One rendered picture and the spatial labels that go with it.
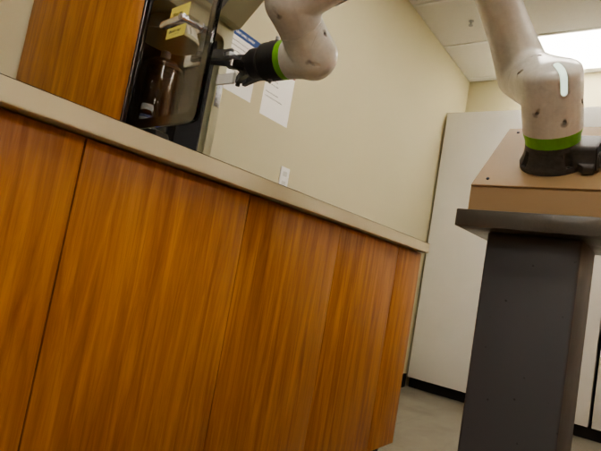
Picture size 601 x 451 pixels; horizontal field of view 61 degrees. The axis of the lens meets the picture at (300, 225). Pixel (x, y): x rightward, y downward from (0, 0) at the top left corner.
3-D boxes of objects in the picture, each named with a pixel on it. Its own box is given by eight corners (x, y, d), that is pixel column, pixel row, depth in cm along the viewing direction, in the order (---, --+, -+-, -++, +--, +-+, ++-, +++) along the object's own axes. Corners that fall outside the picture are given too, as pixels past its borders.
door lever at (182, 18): (177, 40, 113) (180, 29, 113) (203, 32, 107) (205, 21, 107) (156, 29, 109) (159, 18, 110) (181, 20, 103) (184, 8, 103)
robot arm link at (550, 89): (562, 122, 129) (562, 46, 120) (594, 142, 115) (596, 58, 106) (511, 134, 130) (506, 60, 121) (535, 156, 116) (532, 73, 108)
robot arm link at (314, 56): (333, 89, 113) (351, 60, 118) (311, 38, 105) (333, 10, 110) (283, 93, 121) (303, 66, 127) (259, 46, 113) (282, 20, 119)
